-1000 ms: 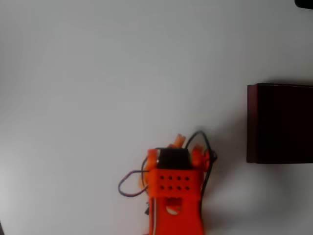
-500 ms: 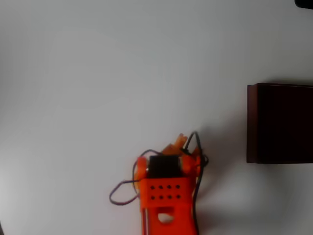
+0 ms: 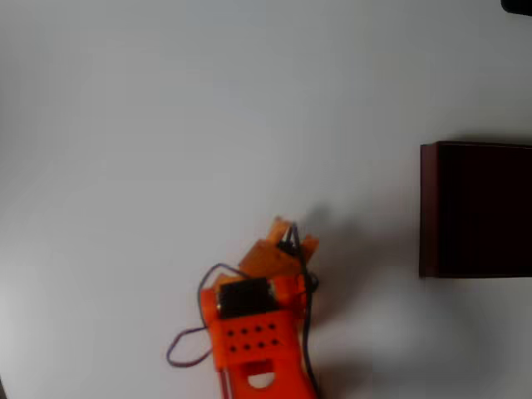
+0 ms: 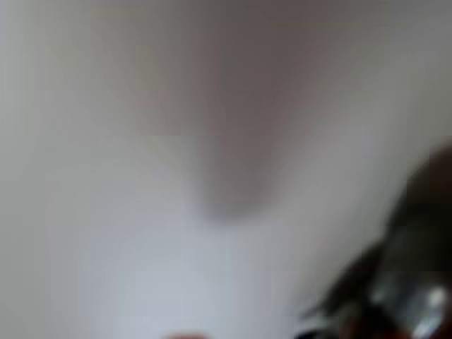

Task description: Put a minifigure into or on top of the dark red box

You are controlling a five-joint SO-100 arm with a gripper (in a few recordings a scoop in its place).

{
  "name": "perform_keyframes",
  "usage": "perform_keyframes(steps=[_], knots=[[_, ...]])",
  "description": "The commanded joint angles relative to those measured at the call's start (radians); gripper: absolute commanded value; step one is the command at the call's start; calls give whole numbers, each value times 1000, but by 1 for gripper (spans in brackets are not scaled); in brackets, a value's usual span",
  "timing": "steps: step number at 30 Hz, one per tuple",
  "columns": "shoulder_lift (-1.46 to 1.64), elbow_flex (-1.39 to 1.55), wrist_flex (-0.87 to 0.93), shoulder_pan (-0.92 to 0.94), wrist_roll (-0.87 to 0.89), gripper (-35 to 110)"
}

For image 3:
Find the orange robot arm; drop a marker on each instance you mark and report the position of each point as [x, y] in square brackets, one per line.
[253, 341]

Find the small black gripper camera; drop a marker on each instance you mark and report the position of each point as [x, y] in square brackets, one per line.
[289, 246]

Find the black object at picture corner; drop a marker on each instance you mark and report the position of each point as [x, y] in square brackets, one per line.
[517, 6]

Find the dark brown box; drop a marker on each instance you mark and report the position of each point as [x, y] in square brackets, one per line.
[478, 208]

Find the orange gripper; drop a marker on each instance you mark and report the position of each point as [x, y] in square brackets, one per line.
[287, 237]

